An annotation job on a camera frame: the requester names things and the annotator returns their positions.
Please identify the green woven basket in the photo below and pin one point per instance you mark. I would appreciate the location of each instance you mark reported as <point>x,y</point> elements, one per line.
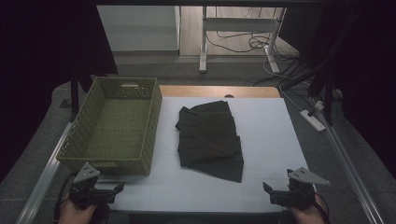
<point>118,124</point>

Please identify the aluminium rail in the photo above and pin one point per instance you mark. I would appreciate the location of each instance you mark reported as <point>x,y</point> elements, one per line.
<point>351,174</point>
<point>43,180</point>

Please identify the white desk frame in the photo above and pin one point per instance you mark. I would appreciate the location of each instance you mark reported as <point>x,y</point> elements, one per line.
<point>238,24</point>

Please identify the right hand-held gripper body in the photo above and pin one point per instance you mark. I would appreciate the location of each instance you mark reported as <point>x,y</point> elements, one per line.
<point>303,186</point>

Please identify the person's right hand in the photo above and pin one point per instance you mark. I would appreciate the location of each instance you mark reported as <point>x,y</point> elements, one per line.
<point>308,215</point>

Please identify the black curtain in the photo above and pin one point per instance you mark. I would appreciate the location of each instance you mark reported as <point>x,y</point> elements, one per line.
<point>43,46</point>
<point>364,77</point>

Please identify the person's left hand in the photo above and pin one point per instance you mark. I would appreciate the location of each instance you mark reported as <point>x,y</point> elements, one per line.
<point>73,215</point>

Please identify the white table mat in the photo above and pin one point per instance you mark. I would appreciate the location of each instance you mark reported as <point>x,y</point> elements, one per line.
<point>271,133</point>

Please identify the black skirt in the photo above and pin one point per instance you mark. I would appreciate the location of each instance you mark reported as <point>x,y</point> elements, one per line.
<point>208,140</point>

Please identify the black stand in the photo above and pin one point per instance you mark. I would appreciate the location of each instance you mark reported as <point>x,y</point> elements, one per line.
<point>74,96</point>
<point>327,99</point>

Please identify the white power strip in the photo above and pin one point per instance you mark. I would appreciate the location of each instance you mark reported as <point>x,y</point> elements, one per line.
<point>312,120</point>

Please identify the white panel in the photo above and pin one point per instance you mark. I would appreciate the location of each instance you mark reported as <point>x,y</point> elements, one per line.
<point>138,28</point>

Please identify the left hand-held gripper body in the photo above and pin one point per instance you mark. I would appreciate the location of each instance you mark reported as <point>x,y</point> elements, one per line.
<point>85,174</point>

